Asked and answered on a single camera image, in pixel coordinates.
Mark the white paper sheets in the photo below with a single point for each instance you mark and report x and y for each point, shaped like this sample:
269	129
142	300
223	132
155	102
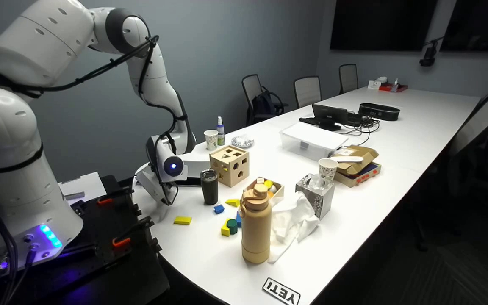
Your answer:
84	185

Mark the black robot stand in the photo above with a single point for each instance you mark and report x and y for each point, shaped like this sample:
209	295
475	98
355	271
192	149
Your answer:
114	264

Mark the patterned tissue box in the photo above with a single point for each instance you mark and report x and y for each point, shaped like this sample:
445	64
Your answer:
314	197

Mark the orange clamp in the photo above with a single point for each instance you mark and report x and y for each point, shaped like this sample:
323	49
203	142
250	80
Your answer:
106	200
121	242

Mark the small spray bottle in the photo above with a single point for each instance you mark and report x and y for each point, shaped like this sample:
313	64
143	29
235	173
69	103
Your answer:
221	132

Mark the yellow triangular block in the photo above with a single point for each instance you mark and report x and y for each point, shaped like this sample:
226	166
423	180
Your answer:
233	202

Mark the open cardboard box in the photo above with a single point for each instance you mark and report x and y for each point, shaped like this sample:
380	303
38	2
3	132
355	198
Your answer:
360	154

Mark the grey laptop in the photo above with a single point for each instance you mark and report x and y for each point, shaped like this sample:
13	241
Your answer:
196	168

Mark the small blue block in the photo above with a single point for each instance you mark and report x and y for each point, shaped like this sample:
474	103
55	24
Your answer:
220	208

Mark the small white box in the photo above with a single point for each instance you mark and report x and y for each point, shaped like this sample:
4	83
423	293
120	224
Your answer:
375	85

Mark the clear plastic bag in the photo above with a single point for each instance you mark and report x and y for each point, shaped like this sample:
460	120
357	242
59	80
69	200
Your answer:
296	222

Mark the green round block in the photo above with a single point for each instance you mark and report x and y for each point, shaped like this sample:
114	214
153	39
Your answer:
233	224

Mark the black office chair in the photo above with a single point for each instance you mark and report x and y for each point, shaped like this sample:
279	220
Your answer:
475	129

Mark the small yellow block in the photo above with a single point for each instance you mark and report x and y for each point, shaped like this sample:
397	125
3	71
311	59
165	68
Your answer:
225	231

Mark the wooden tray with yellow pieces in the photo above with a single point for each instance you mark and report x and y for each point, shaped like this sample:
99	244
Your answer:
275	188

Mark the red tray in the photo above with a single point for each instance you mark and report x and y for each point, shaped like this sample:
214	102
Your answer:
396	88

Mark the blue tall block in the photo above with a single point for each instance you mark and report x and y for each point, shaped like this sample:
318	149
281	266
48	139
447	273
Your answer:
238	217

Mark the white paper cup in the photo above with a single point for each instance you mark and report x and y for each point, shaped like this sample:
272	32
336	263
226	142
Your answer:
211	139
328	168

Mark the wall television screen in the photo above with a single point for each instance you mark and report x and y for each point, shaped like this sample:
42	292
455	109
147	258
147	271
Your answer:
382	24
479	25

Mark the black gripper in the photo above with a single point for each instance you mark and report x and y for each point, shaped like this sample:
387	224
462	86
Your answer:
169	193

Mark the tan water bottle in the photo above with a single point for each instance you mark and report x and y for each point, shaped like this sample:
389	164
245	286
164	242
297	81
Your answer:
255	231

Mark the yellow rectangular block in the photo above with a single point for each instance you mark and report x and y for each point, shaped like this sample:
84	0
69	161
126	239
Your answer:
182	220

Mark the red flat box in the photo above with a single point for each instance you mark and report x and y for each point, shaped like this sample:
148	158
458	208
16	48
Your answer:
364	178

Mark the office chair with backpack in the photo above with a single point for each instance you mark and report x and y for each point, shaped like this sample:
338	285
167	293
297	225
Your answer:
250	85

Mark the grey mesh office chair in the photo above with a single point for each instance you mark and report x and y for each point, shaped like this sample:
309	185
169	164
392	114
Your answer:
308	90
348	76

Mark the black speaker bar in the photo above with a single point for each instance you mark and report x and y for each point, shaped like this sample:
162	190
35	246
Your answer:
379	110

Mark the black backpack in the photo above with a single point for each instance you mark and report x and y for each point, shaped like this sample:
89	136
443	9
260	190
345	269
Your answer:
267	103

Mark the white flat box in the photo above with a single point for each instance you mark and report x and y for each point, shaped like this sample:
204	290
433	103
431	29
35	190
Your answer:
313	137

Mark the white oval case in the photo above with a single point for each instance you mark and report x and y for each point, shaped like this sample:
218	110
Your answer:
243	141

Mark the wooden shape sorter cube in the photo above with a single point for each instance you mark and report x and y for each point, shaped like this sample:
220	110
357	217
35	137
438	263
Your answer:
230	163

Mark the black small monitor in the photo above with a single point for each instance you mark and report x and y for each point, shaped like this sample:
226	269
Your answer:
330	114

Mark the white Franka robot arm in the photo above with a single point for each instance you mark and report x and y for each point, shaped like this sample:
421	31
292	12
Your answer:
8	141

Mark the dark tumbler cup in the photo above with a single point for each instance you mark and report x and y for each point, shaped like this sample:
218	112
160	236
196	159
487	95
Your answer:
209	186

